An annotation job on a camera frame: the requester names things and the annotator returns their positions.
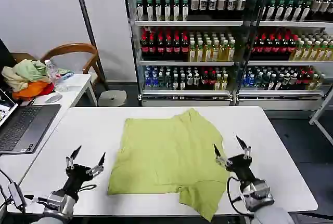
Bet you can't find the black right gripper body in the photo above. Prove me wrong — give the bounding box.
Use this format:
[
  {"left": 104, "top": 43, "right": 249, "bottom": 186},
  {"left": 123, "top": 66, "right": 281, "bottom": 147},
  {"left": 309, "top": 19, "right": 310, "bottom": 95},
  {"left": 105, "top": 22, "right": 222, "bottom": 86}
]
[{"left": 225, "top": 154, "right": 257, "bottom": 185}]

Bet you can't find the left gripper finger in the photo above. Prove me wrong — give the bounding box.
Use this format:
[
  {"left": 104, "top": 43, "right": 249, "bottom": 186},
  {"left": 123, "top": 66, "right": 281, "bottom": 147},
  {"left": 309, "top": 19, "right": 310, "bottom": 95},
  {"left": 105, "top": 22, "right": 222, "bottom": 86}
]
[
  {"left": 86, "top": 152, "right": 107, "bottom": 176},
  {"left": 65, "top": 145, "right": 82, "bottom": 169}
]

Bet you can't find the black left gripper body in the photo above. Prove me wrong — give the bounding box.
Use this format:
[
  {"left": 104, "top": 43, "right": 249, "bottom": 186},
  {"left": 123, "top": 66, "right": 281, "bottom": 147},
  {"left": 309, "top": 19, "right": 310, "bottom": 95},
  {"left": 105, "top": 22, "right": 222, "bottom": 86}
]
[{"left": 62, "top": 164, "right": 97, "bottom": 202}]

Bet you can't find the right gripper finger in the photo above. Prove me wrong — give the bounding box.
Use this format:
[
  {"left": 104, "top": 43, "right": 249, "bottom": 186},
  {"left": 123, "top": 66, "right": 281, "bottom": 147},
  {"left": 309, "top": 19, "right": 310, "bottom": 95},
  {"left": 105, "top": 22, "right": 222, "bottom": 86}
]
[
  {"left": 213, "top": 143, "right": 229, "bottom": 167},
  {"left": 235, "top": 135, "right": 252, "bottom": 160}
]

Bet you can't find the light green shirt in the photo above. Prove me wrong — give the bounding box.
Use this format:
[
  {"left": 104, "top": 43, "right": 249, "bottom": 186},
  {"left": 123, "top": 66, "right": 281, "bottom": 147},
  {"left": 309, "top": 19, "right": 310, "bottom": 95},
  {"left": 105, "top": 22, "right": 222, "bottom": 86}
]
[{"left": 107, "top": 108, "right": 229, "bottom": 222}]

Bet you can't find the dark grey laptop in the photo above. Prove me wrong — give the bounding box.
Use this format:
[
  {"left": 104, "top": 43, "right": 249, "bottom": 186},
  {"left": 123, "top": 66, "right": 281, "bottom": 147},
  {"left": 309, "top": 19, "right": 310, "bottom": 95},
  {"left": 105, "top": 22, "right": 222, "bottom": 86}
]
[{"left": 0, "top": 88, "right": 62, "bottom": 155}]

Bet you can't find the grey computer mouse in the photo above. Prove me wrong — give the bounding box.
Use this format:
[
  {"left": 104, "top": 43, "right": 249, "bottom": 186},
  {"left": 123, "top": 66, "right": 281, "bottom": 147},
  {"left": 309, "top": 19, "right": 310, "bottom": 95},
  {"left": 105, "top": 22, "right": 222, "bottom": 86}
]
[{"left": 44, "top": 94, "right": 63, "bottom": 103}]

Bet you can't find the round grey stool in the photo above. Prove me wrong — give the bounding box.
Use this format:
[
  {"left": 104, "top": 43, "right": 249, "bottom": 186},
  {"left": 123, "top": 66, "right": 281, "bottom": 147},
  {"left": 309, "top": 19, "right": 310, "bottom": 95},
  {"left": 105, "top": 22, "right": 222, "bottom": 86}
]
[{"left": 98, "top": 90, "right": 128, "bottom": 108}]

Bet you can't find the white side desk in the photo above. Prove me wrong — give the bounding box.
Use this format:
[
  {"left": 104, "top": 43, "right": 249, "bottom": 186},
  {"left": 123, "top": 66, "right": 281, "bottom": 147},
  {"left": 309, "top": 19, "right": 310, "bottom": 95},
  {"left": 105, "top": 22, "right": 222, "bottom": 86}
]
[{"left": 0, "top": 74, "right": 98, "bottom": 191}]

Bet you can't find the orange crumpled cloth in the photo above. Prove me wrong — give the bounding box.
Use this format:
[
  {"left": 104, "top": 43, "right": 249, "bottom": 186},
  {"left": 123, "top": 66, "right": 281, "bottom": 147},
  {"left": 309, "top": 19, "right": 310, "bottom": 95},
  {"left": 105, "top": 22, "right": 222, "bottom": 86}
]
[{"left": 12, "top": 81, "right": 56, "bottom": 102}]

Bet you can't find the blue green small packet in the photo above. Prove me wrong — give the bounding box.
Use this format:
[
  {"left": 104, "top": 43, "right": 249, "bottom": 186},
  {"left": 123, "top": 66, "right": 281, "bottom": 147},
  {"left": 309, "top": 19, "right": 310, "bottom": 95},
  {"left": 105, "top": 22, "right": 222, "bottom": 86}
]
[{"left": 57, "top": 69, "right": 75, "bottom": 80}]

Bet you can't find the clear plastic water bottle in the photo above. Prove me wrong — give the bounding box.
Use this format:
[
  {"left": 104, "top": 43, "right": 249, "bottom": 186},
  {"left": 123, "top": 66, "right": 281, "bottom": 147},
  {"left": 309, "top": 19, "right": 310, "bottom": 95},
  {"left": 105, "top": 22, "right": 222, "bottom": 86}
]
[{"left": 44, "top": 59, "right": 68, "bottom": 92}]

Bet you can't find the pale green crumpled cloth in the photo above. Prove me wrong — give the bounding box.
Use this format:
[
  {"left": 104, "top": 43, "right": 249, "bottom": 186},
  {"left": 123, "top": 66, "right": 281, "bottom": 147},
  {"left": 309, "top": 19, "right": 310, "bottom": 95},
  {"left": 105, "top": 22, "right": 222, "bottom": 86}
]
[{"left": 12, "top": 59, "right": 50, "bottom": 83}]

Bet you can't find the beige crumpled cloth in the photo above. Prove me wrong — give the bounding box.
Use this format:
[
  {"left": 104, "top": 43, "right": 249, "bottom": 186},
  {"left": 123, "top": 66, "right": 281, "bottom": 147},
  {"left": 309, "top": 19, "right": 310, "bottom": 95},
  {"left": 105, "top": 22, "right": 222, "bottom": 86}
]
[{"left": 1, "top": 67, "right": 30, "bottom": 93}]

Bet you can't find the glass shelf with bottles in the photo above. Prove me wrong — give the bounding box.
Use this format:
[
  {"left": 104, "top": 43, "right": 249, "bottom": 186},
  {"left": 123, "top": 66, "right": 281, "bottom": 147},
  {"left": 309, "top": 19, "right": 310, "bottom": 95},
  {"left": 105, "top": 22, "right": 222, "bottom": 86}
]
[
  {"left": 235, "top": 0, "right": 333, "bottom": 111},
  {"left": 122, "top": 0, "right": 250, "bottom": 107}
]

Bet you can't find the brown wooden chair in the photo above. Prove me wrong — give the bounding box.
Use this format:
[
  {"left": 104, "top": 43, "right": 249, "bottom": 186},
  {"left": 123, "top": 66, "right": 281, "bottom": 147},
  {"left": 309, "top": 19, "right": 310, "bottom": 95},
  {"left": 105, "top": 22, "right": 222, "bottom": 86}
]
[{"left": 11, "top": 43, "right": 110, "bottom": 91}]

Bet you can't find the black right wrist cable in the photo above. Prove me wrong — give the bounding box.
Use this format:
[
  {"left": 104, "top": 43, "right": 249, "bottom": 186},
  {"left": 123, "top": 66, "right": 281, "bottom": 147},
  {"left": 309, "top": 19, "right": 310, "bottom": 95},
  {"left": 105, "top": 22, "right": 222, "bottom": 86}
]
[{"left": 226, "top": 176, "right": 251, "bottom": 215}]

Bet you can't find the black adapter cable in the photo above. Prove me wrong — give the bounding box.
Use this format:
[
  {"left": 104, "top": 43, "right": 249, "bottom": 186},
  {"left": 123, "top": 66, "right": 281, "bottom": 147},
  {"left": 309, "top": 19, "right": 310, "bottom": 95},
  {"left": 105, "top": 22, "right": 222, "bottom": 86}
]
[{"left": 0, "top": 168, "right": 27, "bottom": 216}]

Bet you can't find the white metal frame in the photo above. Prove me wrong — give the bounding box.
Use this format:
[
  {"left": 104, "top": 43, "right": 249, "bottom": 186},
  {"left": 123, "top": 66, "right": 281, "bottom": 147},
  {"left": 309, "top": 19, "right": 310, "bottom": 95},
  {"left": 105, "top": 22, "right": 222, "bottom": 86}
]
[{"left": 309, "top": 83, "right": 333, "bottom": 144}]

